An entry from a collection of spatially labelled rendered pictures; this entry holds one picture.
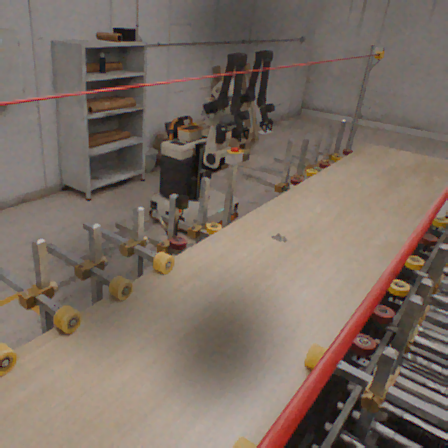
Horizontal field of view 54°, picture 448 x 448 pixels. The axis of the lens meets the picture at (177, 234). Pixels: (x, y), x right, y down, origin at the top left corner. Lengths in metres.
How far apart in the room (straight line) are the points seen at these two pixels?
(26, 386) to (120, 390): 0.27
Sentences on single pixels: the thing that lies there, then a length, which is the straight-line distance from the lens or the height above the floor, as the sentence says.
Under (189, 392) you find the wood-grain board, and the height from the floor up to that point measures 0.90.
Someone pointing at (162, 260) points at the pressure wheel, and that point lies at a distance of 1.78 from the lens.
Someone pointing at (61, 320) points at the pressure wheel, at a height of 0.96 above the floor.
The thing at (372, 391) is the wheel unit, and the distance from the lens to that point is 1.40.
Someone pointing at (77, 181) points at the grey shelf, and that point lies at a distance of 4.81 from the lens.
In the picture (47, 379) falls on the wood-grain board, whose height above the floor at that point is 0.90.
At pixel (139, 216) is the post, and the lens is 1.86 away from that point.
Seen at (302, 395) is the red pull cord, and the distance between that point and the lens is 0.20.
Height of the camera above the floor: 1.89
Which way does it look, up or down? 28 degrees down
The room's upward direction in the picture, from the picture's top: 4 degrees clockwise
